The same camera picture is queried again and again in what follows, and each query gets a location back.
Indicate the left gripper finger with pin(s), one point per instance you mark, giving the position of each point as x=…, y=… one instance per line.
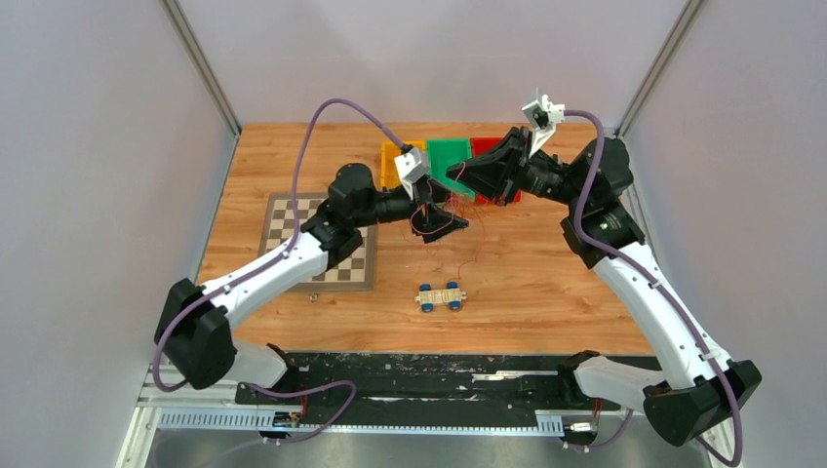
x=448, y=223
x=452, y=192

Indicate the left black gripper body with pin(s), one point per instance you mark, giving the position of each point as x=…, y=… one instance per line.
x=423, y=221

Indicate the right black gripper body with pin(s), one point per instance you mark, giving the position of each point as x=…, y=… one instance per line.
x=519, y=175

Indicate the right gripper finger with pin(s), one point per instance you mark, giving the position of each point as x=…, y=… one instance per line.
x=488, y=154
x=492, y=176

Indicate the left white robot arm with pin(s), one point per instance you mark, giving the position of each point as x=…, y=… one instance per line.
x=195, y=330

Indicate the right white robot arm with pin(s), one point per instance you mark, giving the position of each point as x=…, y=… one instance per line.
x=697, y=385

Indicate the red plastic bin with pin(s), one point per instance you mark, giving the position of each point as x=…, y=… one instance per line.
x=493, y=172

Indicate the green plastic bin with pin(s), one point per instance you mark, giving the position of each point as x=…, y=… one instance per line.
x=446, y=152

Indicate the yellow plastic bin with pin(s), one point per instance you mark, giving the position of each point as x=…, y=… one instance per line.
x=388, y=178

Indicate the wooden toy car blue wheels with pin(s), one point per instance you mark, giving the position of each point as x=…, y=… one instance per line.
x=451, y=296

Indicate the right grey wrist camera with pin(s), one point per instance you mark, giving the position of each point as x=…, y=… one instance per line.
x=544, y=117

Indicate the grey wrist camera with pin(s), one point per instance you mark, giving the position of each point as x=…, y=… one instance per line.
x=544, y=117
x=411, y=167

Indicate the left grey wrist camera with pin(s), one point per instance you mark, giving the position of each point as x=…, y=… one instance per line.
x=411, y=167

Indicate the slotted grey cable duct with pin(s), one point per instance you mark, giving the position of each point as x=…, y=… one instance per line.
x=457, y=420

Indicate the right aluminium frame post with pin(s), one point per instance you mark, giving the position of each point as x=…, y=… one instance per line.
x=669, y=48

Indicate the aluminium frame post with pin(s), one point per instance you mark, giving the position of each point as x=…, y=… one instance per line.
x=197, y=56
x=669, y=48

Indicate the left aluminium frame post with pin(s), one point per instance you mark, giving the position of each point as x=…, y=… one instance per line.
x=197, y=56

